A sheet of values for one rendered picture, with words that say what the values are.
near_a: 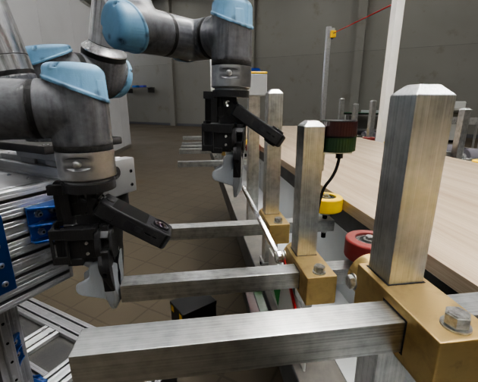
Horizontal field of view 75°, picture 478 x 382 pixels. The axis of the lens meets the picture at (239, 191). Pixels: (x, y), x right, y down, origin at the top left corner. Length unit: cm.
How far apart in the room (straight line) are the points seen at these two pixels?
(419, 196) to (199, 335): 22
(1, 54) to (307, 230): 54
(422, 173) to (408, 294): 11
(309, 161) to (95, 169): 32
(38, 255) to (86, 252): 41
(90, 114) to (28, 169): 56
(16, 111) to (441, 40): 1259
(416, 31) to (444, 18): 79
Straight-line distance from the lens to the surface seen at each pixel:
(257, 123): 61
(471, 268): 58
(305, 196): 54
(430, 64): 1268
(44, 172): 93
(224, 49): 61
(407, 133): 29
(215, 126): 60
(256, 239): 104
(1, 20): 61
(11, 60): 60
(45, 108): 45
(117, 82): 99
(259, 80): 100
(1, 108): 46
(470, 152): 237
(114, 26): 60
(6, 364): 115
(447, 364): 30
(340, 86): 1284
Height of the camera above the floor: 113
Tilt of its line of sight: 16 degrees down
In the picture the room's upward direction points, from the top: straight up
